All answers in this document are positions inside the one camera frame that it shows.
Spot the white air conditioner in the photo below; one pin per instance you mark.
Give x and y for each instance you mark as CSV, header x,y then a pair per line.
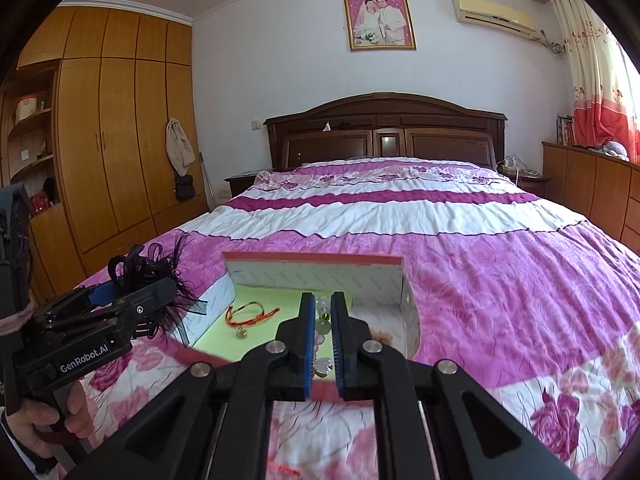
x,y
492,12

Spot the small black bag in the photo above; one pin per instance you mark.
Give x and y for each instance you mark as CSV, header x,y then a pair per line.
x,y
185,187

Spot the light green paper sheet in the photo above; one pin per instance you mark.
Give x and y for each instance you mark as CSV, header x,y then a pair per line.
x,y
255,330

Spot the pink cloth band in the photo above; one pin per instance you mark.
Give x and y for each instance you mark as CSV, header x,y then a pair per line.
x,y
15,322

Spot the white rod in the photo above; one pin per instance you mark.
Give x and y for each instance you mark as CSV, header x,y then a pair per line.
x,y
207,182

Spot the row of books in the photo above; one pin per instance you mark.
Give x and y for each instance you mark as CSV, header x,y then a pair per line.
x,y
566,131

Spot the red dotted box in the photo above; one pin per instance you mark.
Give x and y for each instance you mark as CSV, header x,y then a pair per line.
x,y
40,204

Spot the pink cardboard box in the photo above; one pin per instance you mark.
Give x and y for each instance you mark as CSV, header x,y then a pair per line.
x,y
370,280

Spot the framed wedding photo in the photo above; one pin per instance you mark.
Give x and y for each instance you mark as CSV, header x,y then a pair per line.
x,y
379,21

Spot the dark wooden nightstand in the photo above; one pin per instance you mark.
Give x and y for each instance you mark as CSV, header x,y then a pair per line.
x,y
530,184
242,184

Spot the low wooden cabinet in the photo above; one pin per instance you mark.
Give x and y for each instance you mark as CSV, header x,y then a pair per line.
x,y
585,190

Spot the white pot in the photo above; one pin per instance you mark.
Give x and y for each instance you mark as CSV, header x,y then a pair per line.
x,y
27,109

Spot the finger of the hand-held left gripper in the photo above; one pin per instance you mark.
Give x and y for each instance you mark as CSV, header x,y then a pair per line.
x,y
107,294
150,294

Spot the grey plush toy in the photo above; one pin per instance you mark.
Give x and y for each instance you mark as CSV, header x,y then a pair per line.
x,y
616,149

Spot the beige cloth bag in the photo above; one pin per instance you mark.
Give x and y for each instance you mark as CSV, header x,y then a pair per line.
x,y
180,147

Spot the bed with floral bedspread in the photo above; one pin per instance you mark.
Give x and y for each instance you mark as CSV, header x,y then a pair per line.
x,y
475,285

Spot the floral red and cream curtain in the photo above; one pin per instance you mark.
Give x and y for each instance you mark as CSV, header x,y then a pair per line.
x,y
595,85

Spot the black feather hair clip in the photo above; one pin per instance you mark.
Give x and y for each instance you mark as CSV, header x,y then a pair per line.
x,y
160,265

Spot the wooden wardrobe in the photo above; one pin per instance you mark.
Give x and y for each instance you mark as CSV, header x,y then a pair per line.
x,y
115,135

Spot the dark wooden headboard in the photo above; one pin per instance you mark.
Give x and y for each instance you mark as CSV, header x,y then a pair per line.
x,y
350,142

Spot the person's left hand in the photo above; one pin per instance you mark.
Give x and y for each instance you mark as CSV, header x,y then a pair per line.
x,y
30,420

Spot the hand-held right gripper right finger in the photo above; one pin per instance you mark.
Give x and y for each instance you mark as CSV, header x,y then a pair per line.
x,y
340,340

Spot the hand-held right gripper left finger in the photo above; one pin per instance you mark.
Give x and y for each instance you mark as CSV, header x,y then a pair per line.
x,y
305,340

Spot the wooden corner shelf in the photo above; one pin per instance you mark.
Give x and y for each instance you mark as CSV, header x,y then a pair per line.
x,y
35,145

